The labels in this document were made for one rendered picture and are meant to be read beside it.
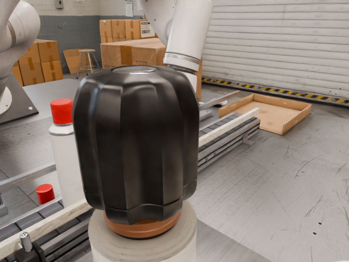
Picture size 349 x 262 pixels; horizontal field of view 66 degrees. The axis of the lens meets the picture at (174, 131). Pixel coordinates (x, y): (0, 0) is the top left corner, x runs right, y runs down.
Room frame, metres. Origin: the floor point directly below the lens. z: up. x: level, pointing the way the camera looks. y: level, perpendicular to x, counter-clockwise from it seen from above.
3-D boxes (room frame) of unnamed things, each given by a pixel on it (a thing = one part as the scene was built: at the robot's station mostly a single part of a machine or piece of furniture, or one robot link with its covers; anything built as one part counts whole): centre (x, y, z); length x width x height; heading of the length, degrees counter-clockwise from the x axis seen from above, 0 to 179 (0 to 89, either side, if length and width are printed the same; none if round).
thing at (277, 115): (1.04, -0.37, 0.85); 0.30 x 0.26 x 0.04; 139
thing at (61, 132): (0.41, 0.18, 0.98); 0.05 x 0.05 x 0.20
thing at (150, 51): (1.02, 0.07, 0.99); 0.30 x 0.24 x 0.27; 147
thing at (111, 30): (4.69, 0.51, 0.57); 1.20 x 0.85 x 1.14; 144
